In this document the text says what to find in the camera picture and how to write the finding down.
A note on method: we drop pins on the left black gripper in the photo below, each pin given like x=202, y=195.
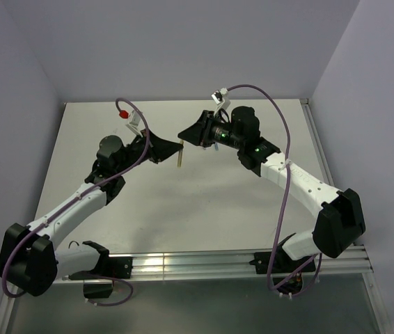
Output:
x=160, y=149

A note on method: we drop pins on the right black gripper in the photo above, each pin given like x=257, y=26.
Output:
x=199, y=133

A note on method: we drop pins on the yellow highlighter pen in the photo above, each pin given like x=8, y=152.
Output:
x=180, y=154

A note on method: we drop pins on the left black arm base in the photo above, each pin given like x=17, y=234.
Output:
x=115, y=269

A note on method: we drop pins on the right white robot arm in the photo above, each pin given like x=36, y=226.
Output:
x=339, y=219

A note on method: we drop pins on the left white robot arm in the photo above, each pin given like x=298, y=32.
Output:
x=30, y=260

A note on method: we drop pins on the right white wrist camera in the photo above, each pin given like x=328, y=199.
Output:
x=221, y=100

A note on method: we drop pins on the aluminium front rail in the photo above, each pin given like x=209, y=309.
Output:
x=190, y=266

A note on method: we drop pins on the aluminium rail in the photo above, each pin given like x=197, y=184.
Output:
x=372, y=292
x=190, y=266

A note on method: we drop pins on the aluminium right side rail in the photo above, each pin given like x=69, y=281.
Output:
x=372, y=292

